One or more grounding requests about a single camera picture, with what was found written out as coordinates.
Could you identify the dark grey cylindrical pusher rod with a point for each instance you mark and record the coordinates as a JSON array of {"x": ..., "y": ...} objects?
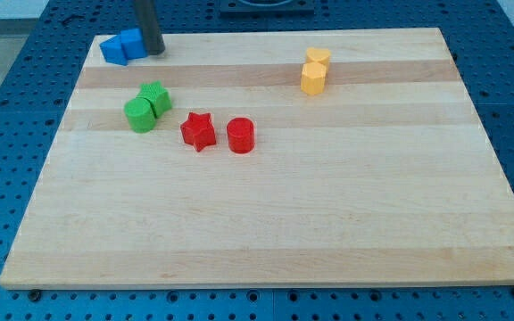
[{"x": 148, "y": 23}]

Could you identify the yellow hexagon block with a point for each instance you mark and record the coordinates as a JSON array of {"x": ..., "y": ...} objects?
[{"x": 313, "y": 78}]

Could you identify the blue rounded block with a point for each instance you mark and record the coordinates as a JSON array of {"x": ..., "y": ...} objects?
[{"x": 133, "y": 44}]

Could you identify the blue triangle block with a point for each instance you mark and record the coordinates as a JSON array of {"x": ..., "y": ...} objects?
[{"x": 113, "y": 52}]

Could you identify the green star block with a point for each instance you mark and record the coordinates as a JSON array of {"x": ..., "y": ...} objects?
[{"x": 158, "y": 97}]

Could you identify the green cylinder block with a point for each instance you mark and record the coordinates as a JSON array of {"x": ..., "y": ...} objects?
[{"x": 139, "y": 114}]

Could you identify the red star block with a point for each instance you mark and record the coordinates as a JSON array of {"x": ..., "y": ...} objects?
[{"x": 198, "y": 131}]

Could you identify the red cylinder block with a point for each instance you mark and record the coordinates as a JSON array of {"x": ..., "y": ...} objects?
[{"x": 240, "y": 133}]

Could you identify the yellow heart block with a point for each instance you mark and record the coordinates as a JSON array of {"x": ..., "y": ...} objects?
[{"x": 319, "y": 55}]

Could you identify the light wooden board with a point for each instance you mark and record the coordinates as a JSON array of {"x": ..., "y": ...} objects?
[{"x": 386, "y": 179}]

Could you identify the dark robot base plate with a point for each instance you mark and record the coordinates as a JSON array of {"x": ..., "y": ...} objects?
[{"x": 230, "y": 8}]

